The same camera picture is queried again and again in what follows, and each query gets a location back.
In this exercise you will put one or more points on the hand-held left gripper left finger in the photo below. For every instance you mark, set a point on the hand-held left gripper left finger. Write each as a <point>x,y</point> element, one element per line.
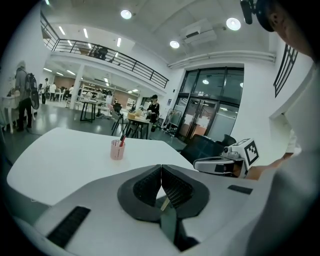
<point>100,220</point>

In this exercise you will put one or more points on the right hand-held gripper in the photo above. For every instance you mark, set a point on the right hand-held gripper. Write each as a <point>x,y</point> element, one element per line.
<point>251,152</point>

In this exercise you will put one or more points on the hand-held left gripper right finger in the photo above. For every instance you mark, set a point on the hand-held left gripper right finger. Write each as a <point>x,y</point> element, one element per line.
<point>220,205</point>

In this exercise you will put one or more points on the pink plastic cup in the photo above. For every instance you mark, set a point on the pink plastic cup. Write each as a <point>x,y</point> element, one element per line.
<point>116,152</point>

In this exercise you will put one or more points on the red pen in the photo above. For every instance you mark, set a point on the red pen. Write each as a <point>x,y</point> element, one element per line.
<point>122,140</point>

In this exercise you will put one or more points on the person's right forearm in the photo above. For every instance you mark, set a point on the person's right forearm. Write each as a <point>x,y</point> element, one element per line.
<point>260,171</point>

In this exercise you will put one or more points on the black mesh office chair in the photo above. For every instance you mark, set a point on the black mesh office chair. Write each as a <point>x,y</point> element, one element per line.
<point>202,147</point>

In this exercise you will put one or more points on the glass double door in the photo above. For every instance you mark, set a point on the glass double door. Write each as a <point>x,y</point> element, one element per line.
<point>205,112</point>

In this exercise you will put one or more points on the clothes rack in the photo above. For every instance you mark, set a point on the clothes rack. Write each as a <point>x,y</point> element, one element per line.
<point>175,117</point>

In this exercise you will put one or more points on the person's white shirt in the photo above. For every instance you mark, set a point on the person's white shirt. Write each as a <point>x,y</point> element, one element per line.
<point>295,200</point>

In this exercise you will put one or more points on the wooden table with black legs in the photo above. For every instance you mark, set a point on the wooden table with black legs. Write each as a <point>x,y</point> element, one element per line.
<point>138,121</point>

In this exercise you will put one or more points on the cardboard box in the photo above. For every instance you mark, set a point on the cardboard box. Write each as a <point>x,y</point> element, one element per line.
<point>131,115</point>

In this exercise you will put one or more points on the black high table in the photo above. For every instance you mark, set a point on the black high table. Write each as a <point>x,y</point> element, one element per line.
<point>88,102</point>

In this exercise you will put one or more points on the black window grille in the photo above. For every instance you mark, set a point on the black window grille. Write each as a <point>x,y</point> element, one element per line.
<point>285,70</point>

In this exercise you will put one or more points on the black balcony railing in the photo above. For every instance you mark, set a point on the black balcony railing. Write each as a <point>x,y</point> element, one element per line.
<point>135,65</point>

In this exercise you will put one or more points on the round ceiling light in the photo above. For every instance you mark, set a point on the round ceiling light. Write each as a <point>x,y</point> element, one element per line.
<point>233,23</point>
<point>126,14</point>
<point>174,44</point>

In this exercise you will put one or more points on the ceiling air conditioner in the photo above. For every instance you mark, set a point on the ceiling air conditioner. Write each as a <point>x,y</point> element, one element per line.
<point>198,33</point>

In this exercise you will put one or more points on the person's head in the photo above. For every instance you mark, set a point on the person's head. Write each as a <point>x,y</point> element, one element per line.
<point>290,27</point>

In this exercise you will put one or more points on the blue wall sign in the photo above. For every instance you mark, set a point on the blue wall sign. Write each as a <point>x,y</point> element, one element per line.
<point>169,102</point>

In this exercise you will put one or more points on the white wall pipes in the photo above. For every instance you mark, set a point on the white wall pipes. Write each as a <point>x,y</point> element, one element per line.
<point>222,58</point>

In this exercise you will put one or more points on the camera on black tripod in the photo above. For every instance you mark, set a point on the camera on black tripod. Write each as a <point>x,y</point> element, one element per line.
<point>117,108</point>

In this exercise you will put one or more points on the black head-worn camera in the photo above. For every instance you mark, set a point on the black head-worn camera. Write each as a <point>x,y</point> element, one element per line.
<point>262,15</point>

